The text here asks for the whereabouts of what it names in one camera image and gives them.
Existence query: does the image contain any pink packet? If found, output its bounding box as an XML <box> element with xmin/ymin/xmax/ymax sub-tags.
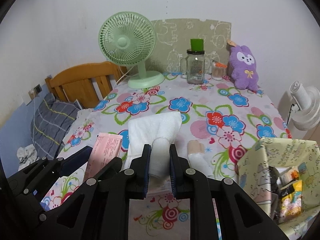
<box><xmin>84</xmin><ymin>133</ymin><xmax>123</xmax><ymax>181</ymax></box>

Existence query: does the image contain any beige bandage roll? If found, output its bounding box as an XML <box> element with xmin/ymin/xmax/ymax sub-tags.
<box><xmin>187</xmin><ymin>140</ymin><xmax>213</xmax><ymax>177</ymax></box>

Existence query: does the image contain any white bag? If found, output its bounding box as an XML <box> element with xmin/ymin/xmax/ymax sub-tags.
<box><xmin>149</xmin><ymin>138</ymin><xmax>170</xmax><ymax>179</ymax></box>

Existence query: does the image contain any white towel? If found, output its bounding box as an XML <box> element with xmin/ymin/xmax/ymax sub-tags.
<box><xmin>124</xmin><ymin>112</ymin><xmax>182</xmax><ymax>168</ymax></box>

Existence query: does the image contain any black plastic bag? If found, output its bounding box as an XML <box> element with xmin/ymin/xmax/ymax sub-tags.
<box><xmin>269</xmin><ymin>166</ymin><xmax>280</xmax><ymax>219</ymax></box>

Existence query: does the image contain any white crumpled cloth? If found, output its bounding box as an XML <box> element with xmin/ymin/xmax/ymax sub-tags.
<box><xmin>16</xmin><ymin>144</ymin><xmax>39</xmax><ymax>165</ymax></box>

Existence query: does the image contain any grey plaid pillow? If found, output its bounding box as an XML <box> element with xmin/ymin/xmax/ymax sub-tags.
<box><xmin>30</xmin><ymin>93</ymin><xmax>80</xmax><ymax>159</ymax></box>

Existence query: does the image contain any yellow cartoon storage box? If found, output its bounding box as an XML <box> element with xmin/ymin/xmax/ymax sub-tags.
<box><xmin>238</xmin><ymin>138</ymin><xmax>319</xmax><ymax>239</ymax></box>

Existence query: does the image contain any floral tablecloth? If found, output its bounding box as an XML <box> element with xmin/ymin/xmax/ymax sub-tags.
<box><xmin>41</xmin><ymin>73</ymin><xmax>292</xmax><ymax>239</ymax></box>

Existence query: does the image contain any green desk fan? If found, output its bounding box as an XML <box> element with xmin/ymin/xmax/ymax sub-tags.
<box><xmin>98</xmin><ymin>11</ymin><xmax>164</xmax><ymax>89</ymax></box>

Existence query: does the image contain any cotton swab jar orange lid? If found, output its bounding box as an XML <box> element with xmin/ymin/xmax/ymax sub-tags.
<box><xmin>212</xmin><ymin>61</ymin><xmax>227</xmax><ymax>80</ymax></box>

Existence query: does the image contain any white standing fan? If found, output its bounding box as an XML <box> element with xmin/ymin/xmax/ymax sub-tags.
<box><xmin>288</xmin><ymin>81</ymin><xmax>319</xmax><ymax>131</ymax></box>

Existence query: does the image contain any purple plush bunny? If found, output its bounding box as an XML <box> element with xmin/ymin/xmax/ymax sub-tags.
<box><xmin>229</xmin><ymin>45</ymin><xmax>259</xmax><ymax>92</ymax></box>

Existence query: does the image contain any glass mason jar mug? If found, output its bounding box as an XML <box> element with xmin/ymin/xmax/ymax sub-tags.
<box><xmin>180</xmin><ymin>49</ymin><xmax>206</xmax><ymax>85</ymax></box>

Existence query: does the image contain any green patterned backboard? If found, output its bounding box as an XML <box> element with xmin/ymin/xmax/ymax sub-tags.
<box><xmin>145</xmin><ymin>18</ymin><xmax>232</xmax><ymax>74</ymax></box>

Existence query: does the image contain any green cup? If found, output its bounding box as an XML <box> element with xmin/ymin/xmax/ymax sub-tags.
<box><xmin>190</xmin><ymin>38</ymin><xmax>204</xmax><ymax>52</ymax></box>

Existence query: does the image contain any orange plush hang tag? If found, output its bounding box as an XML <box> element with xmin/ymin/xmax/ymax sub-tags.
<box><xmin>227</xmin><ymin>40</ymin><xmax>237</xmax><ymax>47</ymax></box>

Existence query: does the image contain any wall power socket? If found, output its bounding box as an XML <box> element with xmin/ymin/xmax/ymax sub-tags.
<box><xmin>34</xmin><ymin>85</ymin><xmax>42</xmax><ymax>95</ymax></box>

